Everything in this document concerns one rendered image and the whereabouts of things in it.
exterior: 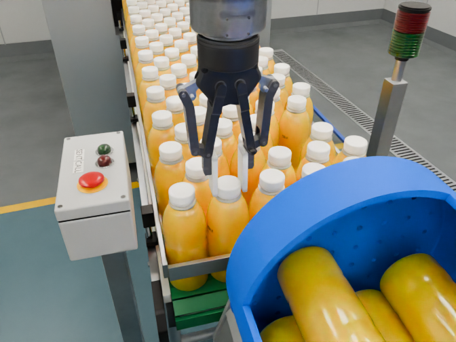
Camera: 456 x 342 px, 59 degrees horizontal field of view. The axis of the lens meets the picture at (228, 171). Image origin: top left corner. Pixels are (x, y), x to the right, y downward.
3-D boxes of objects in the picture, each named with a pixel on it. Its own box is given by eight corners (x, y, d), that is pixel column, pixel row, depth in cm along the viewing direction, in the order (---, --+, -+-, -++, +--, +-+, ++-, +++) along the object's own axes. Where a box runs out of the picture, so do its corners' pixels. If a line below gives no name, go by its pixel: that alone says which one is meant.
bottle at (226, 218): (233, 250, 76) (233, 169, 66) (255, 274, 72) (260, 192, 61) (200, 266, 73) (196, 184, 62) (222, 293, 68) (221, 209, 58)
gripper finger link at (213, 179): (218, 157, 56) (212, 158, 56) (218, 197, 60) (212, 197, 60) (213, 146, 59) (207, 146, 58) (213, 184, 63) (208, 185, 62)
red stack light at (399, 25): (404, 35, 81) (409, 15, 79) (386, 26, 86) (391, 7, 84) (432, 32, 82) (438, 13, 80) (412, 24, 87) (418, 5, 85)
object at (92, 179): (79, 193, 58) (77, 186, 57) (80, 178, 61) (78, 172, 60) (105, 188, 58) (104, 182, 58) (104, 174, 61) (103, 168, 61)
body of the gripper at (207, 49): (199, 43, 44) (201, 119, 50) (272, 37, 46) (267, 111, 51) (186, 24, 50) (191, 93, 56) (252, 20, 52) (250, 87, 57)
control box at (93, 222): (70, 262, 60) (52, 210, 54) (76, 183, 76) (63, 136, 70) (138, 250, 62) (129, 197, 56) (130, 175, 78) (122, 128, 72)
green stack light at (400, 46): (398, 60, 84) (404, 36, 81) (381, 49, 89) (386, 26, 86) (425, 57, 85) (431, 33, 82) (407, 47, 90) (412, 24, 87)
